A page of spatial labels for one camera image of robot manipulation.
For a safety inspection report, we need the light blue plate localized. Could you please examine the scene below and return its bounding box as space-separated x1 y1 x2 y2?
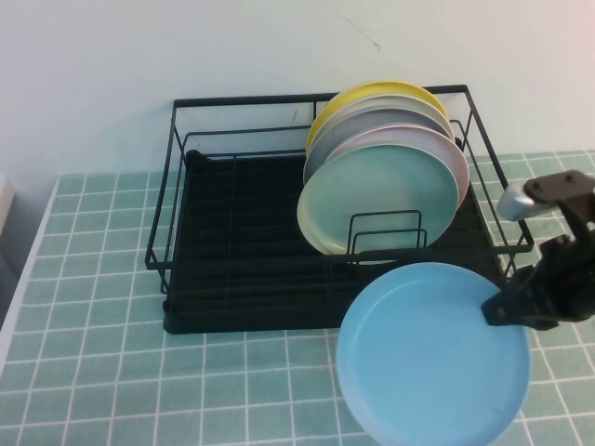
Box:
335 261 533 446

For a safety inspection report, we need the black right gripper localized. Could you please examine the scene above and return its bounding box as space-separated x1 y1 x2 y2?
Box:
480 233 595 333

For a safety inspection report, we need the grey plate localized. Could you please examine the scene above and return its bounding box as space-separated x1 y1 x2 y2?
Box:
302 106 456 187

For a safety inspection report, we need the cream white plate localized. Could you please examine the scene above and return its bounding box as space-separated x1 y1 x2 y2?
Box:
309 93 454 157

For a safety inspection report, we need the black wire dish rack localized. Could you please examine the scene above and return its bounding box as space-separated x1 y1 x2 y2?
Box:
145 84 534 298

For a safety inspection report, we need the yellow plate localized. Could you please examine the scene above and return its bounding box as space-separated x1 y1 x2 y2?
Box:
306 80 451 154

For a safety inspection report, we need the mint green plate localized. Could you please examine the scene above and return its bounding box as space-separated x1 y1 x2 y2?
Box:
296 142 464 267

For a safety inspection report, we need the green checked tablecloth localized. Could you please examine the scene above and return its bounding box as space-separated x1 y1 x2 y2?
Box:
0 148 595 446

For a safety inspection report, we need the pink plate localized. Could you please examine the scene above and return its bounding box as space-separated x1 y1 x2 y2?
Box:
327 123 471 213

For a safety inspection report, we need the black plastic drip tray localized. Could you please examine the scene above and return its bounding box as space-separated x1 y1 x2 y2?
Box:
162 148 519 335

